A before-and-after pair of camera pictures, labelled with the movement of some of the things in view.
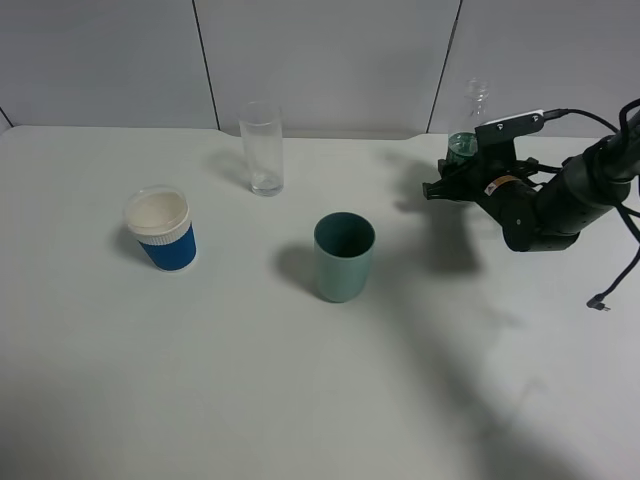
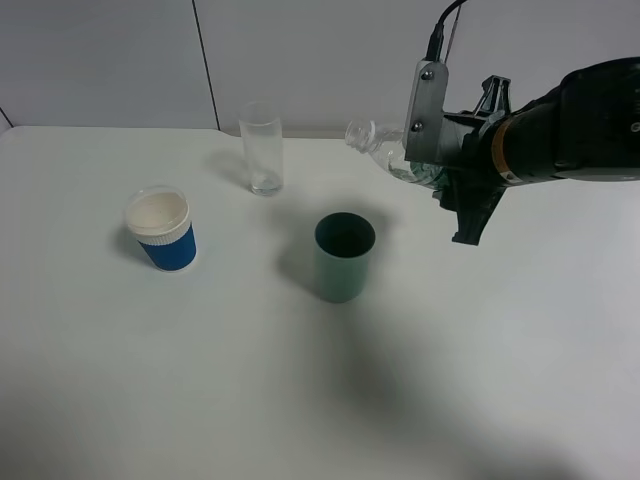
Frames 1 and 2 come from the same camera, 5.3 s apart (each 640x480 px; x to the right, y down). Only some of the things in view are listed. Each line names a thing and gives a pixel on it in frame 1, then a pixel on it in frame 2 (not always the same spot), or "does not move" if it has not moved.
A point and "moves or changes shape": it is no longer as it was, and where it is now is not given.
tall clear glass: [262, 124] does not move
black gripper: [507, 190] → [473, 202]
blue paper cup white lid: [158, 217] does not move
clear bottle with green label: [463, 145] moves or changes shape
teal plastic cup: [343, 246] does not move
